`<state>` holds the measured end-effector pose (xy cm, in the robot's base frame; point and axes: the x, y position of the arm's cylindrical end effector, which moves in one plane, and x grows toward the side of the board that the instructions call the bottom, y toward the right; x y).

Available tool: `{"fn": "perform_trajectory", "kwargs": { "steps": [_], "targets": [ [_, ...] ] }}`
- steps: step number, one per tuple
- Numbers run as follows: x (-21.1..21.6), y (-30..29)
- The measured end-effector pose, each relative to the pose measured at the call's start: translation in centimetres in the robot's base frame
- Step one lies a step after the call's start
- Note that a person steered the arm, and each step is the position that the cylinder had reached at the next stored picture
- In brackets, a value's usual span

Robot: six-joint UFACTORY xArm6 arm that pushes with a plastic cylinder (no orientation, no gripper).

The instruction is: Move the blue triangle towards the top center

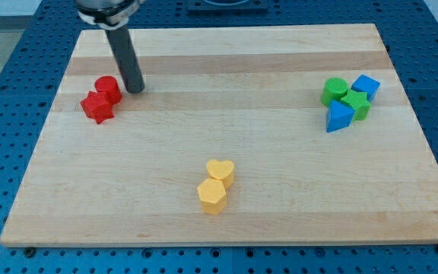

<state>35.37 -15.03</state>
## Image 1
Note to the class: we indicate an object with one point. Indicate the yellow hexagon block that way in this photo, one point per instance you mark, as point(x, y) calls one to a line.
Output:
point(212, 196)

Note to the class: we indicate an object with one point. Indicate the red cylinder block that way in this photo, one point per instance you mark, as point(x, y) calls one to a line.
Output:
point(109, 86)

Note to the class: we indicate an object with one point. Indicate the green star block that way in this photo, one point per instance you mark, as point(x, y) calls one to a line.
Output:
point(358, 102)

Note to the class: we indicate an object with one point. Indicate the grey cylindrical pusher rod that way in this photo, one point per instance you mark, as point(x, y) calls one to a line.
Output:
point(127, 62)

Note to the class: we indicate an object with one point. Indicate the red star block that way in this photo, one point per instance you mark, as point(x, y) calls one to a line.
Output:
point(97, 107)

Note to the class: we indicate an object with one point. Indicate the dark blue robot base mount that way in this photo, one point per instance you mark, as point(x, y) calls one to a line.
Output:
point(226, 5)

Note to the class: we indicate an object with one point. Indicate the blue cube block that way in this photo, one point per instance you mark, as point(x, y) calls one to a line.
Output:
point(367, 85)

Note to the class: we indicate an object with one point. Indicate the green cylinder block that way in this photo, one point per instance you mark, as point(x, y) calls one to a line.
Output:
point(334, 89)

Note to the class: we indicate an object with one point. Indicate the wooden board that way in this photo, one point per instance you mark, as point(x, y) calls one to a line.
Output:
point(246, 94)

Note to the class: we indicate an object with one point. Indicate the yellow heart block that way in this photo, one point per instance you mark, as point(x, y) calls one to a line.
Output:
point(221, 170)

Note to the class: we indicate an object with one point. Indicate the blue triangle block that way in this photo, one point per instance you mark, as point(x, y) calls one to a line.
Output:
point(338, 116)

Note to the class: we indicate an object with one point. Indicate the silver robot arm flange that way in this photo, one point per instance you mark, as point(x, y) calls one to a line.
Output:
point(107, 14)

